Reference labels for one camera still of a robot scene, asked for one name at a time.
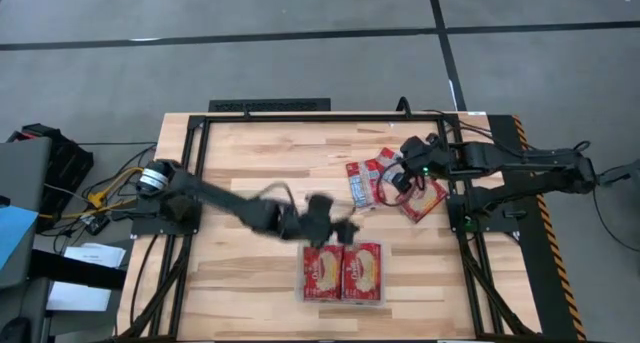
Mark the red snack packet left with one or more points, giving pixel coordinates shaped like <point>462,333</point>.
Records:
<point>365,183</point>

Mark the black equipment case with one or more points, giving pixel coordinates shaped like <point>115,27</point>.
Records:
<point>65,168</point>

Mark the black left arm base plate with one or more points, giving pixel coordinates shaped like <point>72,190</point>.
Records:
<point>150,225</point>

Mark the black shelf bar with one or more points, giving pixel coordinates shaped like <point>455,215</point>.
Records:
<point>75,270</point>

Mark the translucent plastic bin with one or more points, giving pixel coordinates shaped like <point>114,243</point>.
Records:
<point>341,303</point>

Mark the blue folder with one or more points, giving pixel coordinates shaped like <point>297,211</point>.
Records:
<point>15,233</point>

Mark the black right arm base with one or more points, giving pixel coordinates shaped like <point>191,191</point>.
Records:
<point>487,213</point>

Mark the black hazard striped platform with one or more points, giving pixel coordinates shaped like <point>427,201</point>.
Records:
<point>545,263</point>

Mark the black aluminium table frame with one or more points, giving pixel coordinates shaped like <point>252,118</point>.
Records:
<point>200,148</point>

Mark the red and white popcorn bag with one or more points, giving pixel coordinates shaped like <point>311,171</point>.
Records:
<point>387,158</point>

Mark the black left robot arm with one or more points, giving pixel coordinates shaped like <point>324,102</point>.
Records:
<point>220,198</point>

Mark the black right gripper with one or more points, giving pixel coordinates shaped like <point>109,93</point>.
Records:
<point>427,158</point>

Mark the black power adapter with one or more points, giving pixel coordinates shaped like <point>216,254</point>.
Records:
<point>97,225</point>

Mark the white paper sheet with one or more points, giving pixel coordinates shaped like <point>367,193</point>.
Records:
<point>97,255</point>
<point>77,297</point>

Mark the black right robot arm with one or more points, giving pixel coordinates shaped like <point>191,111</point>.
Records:
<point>530,168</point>

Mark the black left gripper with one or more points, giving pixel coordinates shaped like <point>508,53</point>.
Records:
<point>310,218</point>

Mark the black floor vent grille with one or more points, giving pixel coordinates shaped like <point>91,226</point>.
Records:
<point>269,105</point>

